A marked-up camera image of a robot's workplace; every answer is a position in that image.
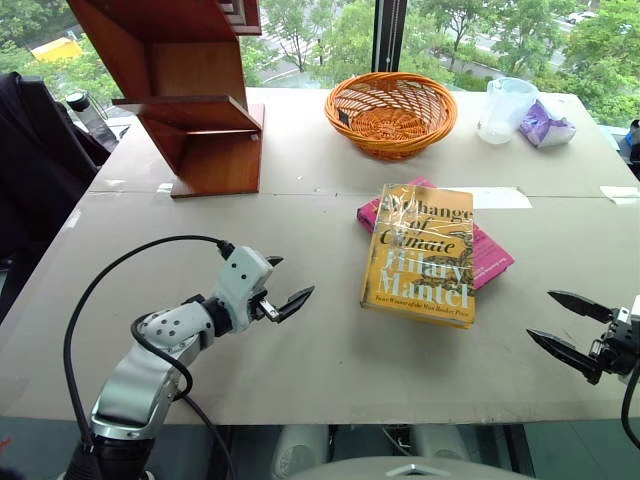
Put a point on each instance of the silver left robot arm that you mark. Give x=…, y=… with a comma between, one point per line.
x=135, y=380

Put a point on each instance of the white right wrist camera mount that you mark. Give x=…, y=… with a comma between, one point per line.
x=634, y=307

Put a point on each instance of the white tape strip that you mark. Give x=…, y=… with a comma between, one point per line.
x=620, y=194

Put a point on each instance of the white paper label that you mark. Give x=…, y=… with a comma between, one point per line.
x=500, y=198

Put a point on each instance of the yellow hardcover book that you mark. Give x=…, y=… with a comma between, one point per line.
x=420, y=270

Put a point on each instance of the dark window mullion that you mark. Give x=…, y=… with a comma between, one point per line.
x=387, y=35

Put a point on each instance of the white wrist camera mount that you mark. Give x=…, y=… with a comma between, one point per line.
x=242, y=272
x=634, y=307

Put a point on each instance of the black chair with garment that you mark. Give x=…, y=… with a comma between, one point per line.
x=40, y=165

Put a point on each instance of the white rounded shape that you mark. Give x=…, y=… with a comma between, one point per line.
x=442, y=442
x=300, y=450

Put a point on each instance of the purple and white packet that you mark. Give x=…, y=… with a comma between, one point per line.
x=545, y=125

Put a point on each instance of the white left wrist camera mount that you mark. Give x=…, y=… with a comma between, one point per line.
x=242, y=272

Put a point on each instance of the orange wicker basket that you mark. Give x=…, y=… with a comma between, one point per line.
x=390, y=125

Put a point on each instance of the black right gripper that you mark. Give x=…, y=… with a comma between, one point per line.
x=617, y=347

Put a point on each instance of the pink book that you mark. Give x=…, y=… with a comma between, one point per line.
x=492, y=255

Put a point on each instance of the dark blue object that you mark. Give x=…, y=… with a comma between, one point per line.
x=632, y=150

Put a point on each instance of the clear bottle with black lid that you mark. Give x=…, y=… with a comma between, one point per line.
x=87, y=115

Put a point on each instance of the clear plastic pitcher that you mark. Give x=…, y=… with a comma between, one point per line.
x=502, y=110

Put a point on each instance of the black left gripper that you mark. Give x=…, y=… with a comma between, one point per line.
x=259, y=306

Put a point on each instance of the brown wooden bookshelf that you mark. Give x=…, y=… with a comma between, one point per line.
x=200, y=150

